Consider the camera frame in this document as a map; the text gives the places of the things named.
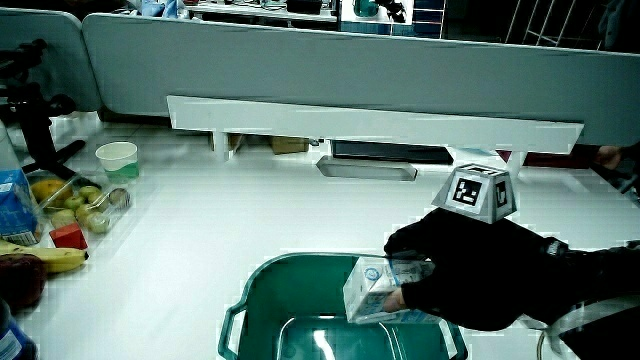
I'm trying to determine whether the person's right hand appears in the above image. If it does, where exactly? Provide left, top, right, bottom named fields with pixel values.
left=383, top=163, right=571, bottom=333

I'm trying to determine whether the clear plastic packet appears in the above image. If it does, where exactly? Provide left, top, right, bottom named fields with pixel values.
left=342, top=255, right=443, bottom=325

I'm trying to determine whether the green plastic basket plate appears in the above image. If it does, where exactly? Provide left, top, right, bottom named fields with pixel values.
left=217, top=252, right=470, bottom=360

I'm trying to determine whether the person's right forearm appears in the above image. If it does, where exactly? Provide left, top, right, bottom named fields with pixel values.
left=559, top=239, right=640, bottom=360

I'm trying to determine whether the black flat device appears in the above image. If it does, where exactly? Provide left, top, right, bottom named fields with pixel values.
left=330, top=139, right=455, bottom=166

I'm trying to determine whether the grey flat tray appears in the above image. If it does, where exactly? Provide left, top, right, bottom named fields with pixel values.
left=315, top=154, right=419, bottom=183

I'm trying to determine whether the white shelf board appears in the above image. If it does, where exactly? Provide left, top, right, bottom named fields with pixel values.
left=166, top=94, right=585, bottom=177

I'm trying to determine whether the brown cardboard box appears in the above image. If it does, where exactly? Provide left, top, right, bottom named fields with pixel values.
left=269, top=135, right=312, bottom=156

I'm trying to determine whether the white metal rack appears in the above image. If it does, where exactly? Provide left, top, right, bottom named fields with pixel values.
left=503, top=0, right=607, bottom=51

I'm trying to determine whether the large grey divider panel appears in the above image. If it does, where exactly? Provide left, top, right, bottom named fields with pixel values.
left=81, top=12, right=640, bottom=148

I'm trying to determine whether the teal container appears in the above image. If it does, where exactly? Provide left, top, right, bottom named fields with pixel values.
left=352, top=0, right=380, bottom=19

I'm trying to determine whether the white green paper cup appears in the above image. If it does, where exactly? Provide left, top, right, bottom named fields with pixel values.
left=94, top=141, right=140, bottom=185

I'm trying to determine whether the clear plastic fruit box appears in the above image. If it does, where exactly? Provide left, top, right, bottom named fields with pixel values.
left=27, top=169, right=134, bottom=236

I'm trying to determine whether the red cube block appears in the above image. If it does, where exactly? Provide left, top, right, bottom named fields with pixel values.
left=48, top=222, right=89, bottom=251

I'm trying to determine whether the blue cloth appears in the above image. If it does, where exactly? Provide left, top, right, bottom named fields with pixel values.
left=140, top=0, right=187, bottom=20

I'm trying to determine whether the yellow banana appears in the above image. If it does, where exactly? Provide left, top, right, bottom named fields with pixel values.
left=0, top=238, right=90, bottom=274

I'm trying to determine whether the orange yellow fruit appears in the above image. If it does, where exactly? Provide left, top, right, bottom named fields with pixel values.
left=29, top=178, right=74, bottom=207

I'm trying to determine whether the dark red fruit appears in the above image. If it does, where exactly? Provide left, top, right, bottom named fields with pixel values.
left=0, top=253, right=48, bottom=312

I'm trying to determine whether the blue bottle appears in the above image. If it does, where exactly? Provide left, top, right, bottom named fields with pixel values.
left=0, top=298, right=39, bottom=360

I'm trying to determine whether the small grey divider panel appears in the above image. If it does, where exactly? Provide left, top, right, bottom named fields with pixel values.
left=0, top=6, right=104, bottom=114

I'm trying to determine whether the white strap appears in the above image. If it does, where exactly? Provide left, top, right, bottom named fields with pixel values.
left=536, top=294, right=640, bottom=359

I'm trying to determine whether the black camera tripod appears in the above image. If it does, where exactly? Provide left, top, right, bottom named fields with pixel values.
left=0, top=38, right=87, bottom=182

